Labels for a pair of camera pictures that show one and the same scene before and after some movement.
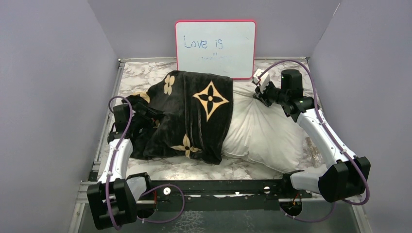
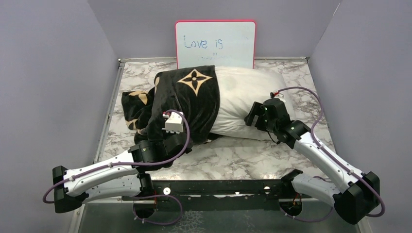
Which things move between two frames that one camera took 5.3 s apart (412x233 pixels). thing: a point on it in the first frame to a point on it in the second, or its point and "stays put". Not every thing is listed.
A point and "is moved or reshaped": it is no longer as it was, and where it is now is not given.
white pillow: (265, 135) to (238, 89)
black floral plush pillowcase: (183, 114) is moved or reshaped
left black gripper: (150, 117) to (165, 136)
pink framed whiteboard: (226, 47) stays put
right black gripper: (263, 96) to (258, 108)
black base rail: (220, 195) stays put
